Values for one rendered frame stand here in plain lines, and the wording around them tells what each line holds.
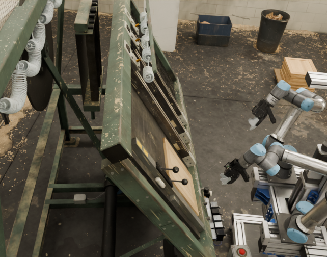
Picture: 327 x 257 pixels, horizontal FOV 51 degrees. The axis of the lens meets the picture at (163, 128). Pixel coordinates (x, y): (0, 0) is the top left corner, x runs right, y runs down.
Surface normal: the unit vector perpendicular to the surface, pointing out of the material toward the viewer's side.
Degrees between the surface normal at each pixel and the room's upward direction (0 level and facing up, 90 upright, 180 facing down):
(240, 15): 90
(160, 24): 90
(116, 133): 30
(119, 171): 90
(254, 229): 0
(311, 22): 90
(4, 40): 0
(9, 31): 0
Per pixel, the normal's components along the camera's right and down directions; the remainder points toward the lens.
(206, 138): 0.07, -0.75
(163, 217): 0.07, 0.66
